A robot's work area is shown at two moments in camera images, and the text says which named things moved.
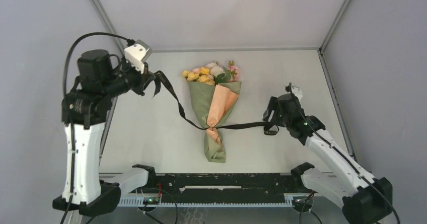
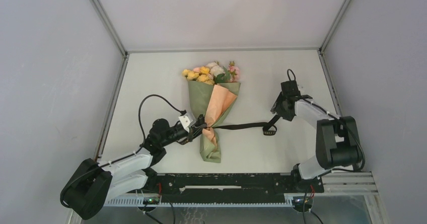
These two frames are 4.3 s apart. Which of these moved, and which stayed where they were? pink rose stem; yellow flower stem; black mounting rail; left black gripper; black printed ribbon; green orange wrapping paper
Moved: left black gripper; black printed ribbon
Stayed: green orange wrapping paper; pink rose stem; yellow flower stem; black mounting rail
